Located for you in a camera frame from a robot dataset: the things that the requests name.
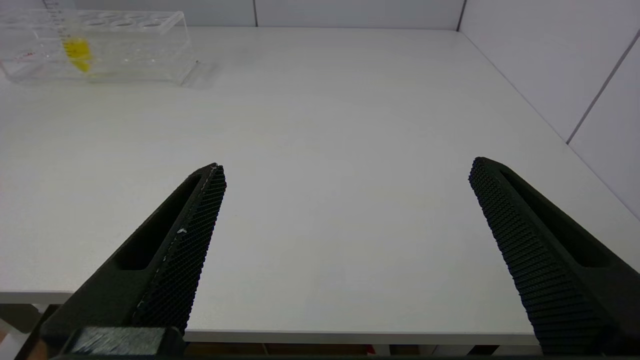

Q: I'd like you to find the clear acrylic test tube rack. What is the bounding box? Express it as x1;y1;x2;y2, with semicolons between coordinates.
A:
0;9;199;86

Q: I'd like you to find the test tube with yellow pigment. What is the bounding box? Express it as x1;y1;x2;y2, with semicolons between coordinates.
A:
42;0;94;74

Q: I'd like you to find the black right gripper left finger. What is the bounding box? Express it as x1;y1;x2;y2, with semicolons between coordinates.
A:
40;162;228;359

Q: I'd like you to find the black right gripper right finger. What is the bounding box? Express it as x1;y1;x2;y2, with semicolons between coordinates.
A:
468;156;640;357

